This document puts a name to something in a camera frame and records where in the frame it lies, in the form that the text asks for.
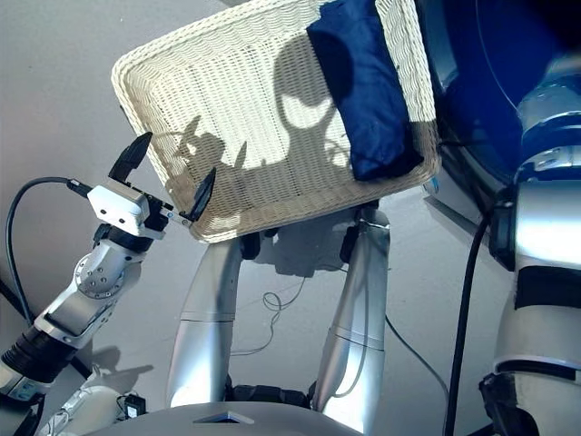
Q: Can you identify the silver robot torso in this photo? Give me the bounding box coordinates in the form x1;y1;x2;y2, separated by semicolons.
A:
90;383;364;436

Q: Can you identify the grey floor cable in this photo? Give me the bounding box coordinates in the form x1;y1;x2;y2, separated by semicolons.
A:
384;315;451;399

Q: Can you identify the grey washing machine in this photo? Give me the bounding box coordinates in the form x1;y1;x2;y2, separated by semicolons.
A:
415;0;581;273

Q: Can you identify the silver robot leg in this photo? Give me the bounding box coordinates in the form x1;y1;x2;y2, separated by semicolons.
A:
310;203;392;432
165;231;262;410

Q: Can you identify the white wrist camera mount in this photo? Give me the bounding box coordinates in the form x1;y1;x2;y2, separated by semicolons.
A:
85;183;151;237

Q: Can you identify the pale woven basket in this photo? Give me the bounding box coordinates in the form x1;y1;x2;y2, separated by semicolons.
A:
111;0;442;244

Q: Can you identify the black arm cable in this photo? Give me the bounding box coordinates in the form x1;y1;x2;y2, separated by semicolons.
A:
442;199;505;436
4;176;92;328

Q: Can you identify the white cable bundle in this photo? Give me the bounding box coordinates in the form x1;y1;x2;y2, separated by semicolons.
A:
38;383;122;436

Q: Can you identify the dark blue garment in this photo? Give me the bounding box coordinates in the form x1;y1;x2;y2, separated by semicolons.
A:
306;0;426;181

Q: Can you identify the thin white floor wire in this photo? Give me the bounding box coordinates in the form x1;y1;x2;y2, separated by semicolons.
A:
230;275;306;359

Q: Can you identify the black power adapter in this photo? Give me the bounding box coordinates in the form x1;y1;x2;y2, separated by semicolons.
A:
118;393;147;420

